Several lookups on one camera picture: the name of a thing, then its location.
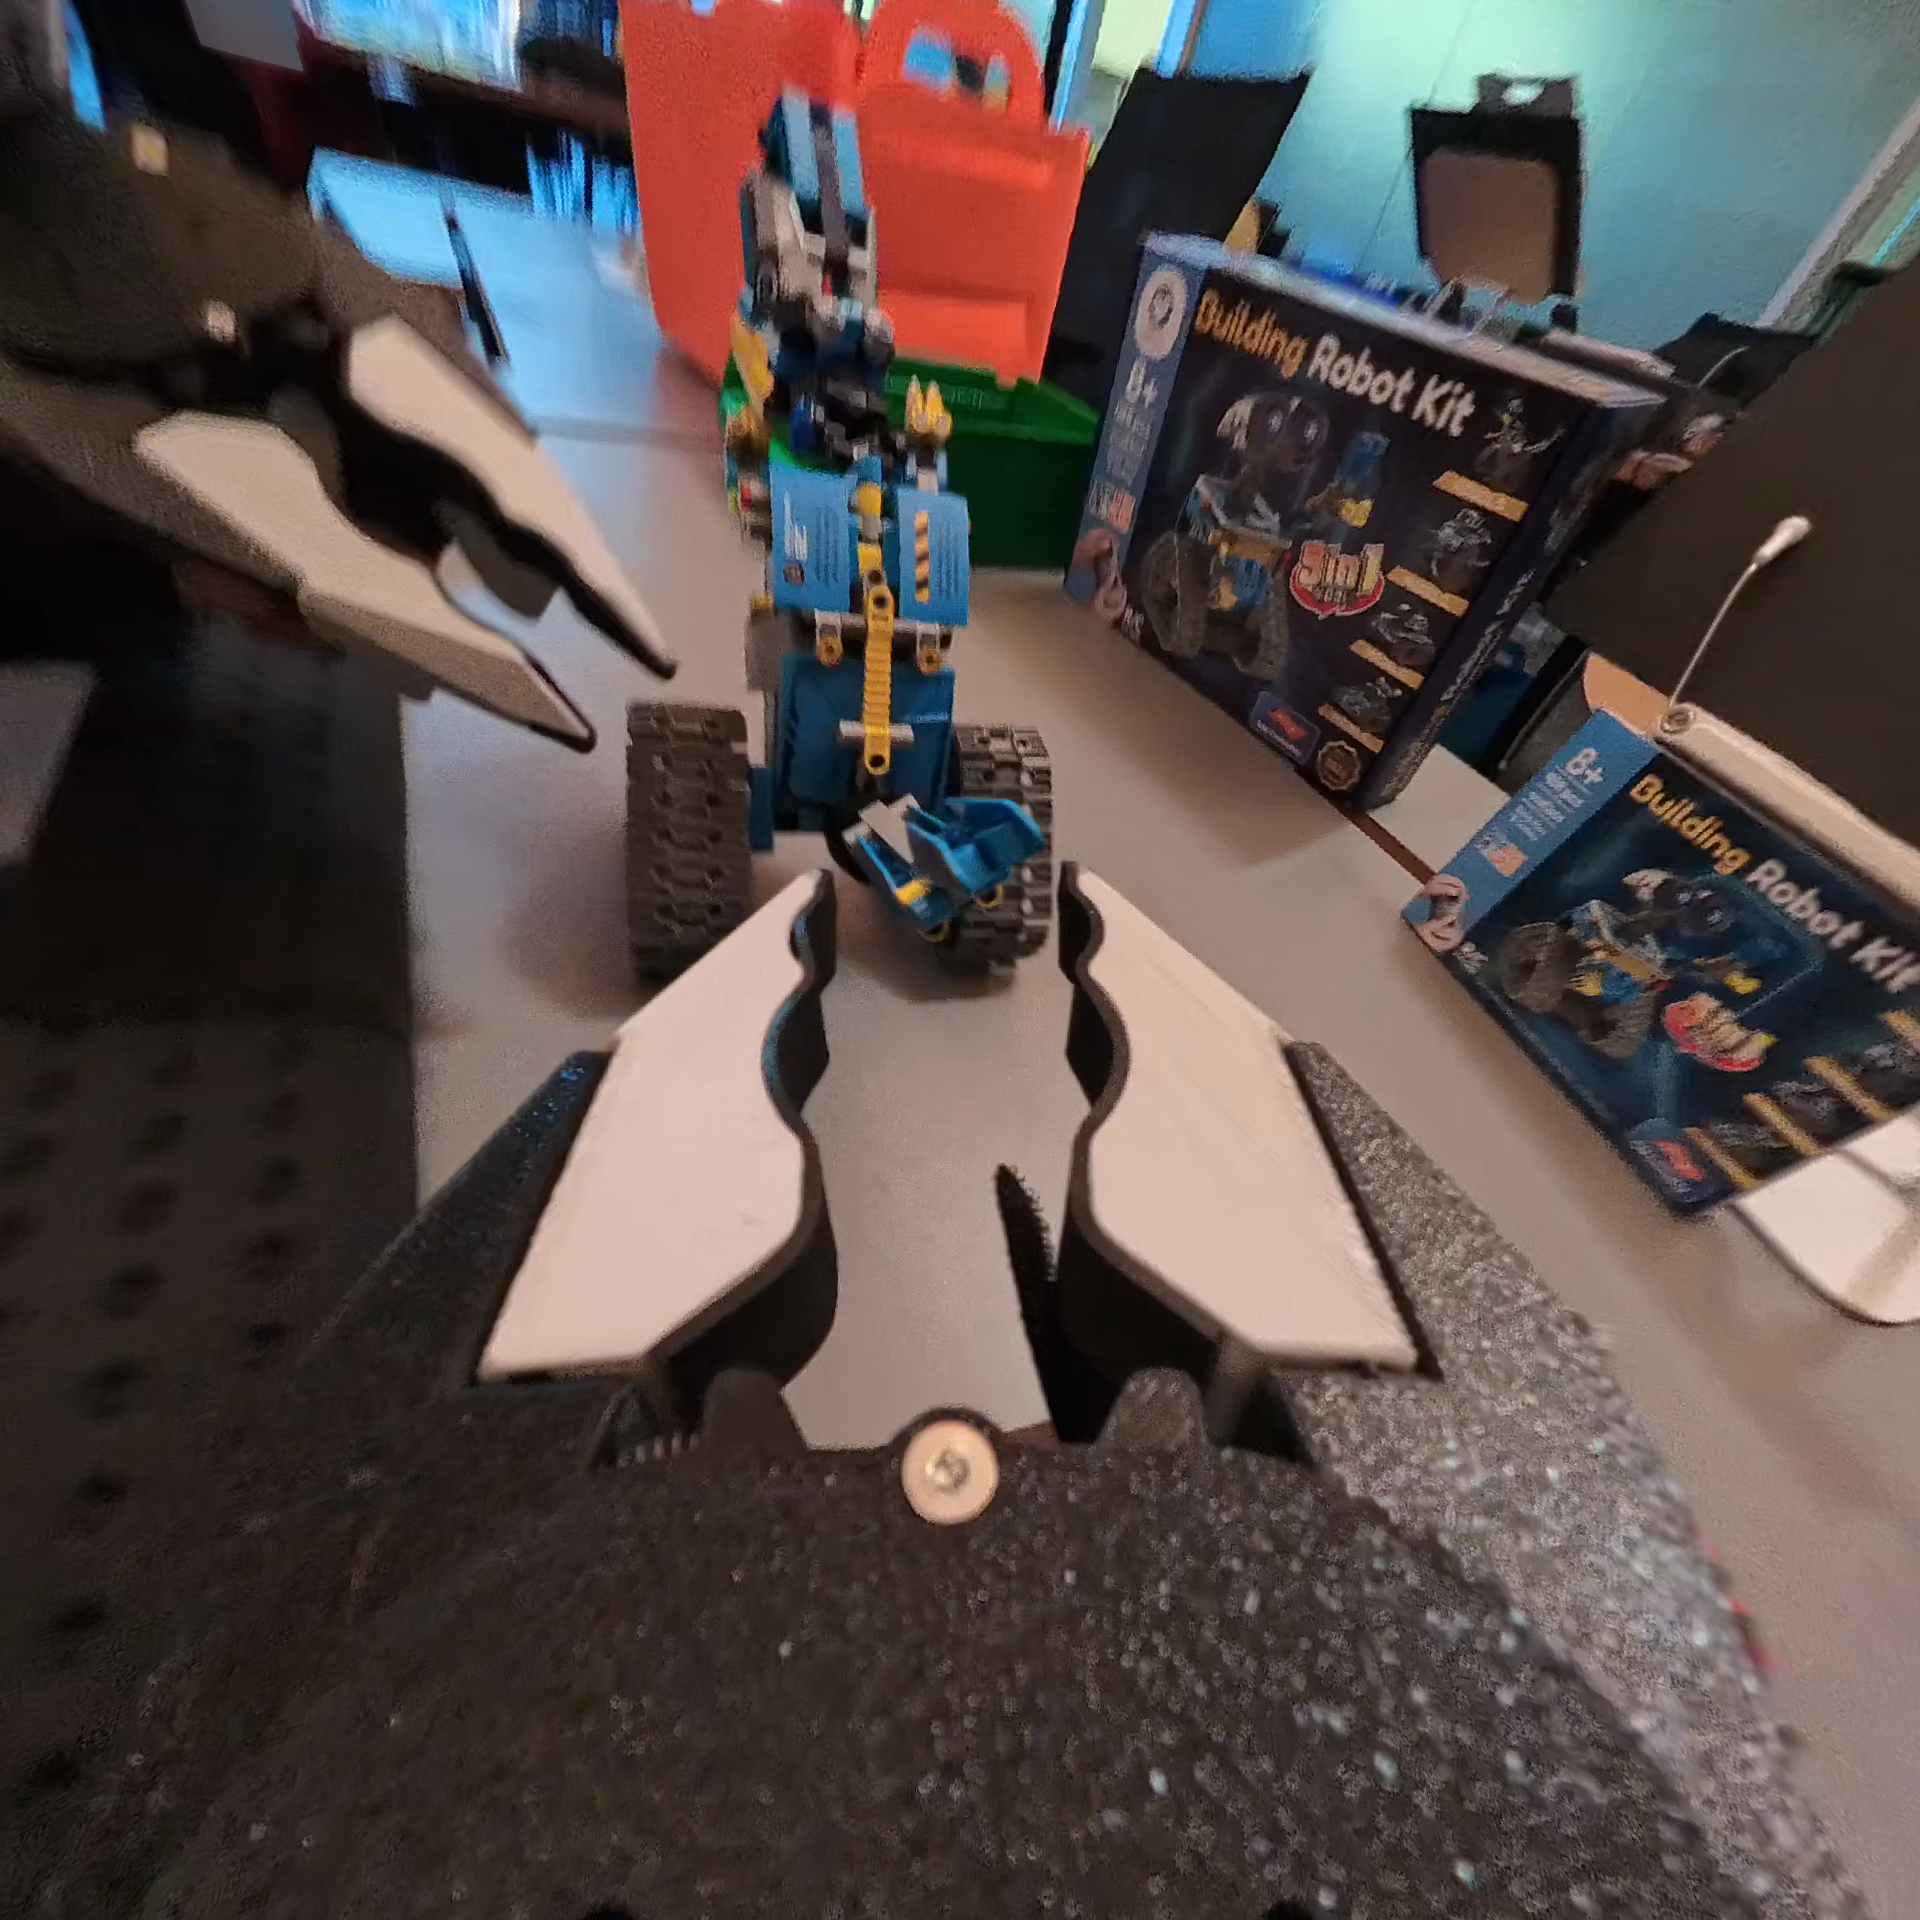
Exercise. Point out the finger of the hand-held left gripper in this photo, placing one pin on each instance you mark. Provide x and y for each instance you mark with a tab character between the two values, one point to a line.
463	453
357	592

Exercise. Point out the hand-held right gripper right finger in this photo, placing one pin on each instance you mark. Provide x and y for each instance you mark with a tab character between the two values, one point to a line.
1220	1172

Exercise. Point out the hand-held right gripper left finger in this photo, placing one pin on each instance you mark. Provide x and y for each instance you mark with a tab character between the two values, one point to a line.
659	1172

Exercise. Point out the blue tracked toy robot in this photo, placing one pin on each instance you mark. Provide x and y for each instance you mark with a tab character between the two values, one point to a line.
842	721

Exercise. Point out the grey desk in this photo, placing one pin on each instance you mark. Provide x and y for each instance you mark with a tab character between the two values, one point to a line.
1198	899

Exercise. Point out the bookshelf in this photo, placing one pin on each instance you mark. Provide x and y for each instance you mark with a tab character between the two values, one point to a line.
480	91

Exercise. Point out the orange plastic case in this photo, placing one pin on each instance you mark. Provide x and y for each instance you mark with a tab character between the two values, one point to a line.
747	181

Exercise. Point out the black perforated board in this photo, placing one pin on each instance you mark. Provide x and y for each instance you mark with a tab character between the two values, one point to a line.
180	1125

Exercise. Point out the flat robot kit box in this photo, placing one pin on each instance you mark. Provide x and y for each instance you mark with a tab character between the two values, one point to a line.
1665	961

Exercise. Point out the green plastic bin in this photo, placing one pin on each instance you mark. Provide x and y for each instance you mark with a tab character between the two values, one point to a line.
1021	453

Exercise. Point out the upright robot kit box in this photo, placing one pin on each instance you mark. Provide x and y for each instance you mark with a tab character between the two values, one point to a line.
1319	526

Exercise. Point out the black panel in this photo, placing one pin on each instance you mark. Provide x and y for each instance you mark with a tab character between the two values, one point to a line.
1784	526

